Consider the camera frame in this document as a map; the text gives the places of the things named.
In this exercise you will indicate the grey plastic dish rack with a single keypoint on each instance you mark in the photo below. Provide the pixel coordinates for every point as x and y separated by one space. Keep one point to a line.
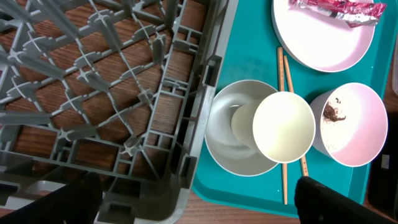
119 88

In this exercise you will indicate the right wooden chopstick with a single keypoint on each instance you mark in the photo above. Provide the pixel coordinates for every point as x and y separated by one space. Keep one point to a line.
303 160

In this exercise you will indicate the brown food scrap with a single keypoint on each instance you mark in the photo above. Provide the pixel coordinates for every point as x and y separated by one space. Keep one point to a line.
332 111

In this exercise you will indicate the white cup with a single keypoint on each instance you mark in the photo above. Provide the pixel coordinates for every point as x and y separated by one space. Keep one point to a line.
280 126

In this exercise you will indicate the large white plate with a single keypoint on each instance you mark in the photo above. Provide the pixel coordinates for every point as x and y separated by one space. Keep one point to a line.
319 42

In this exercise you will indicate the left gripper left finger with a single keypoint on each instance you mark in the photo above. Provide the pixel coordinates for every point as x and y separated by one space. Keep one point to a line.
77 202

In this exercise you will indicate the grey bowl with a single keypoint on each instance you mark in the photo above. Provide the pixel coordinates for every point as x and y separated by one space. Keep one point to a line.
230 154

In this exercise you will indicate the wooden chopstick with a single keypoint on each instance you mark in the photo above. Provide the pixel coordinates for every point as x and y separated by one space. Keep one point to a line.
303 160
282 88

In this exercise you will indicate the red snack wrapper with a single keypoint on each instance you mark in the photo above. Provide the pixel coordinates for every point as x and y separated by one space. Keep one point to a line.
354 14

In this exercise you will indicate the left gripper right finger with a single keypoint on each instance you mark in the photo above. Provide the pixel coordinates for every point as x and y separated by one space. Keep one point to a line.
318 204

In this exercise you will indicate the left wooden chopstick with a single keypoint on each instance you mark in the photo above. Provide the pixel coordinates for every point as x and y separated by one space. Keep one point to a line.
282 88

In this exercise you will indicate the small pink-white bowl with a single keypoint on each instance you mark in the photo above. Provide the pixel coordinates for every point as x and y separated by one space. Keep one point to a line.
358 139

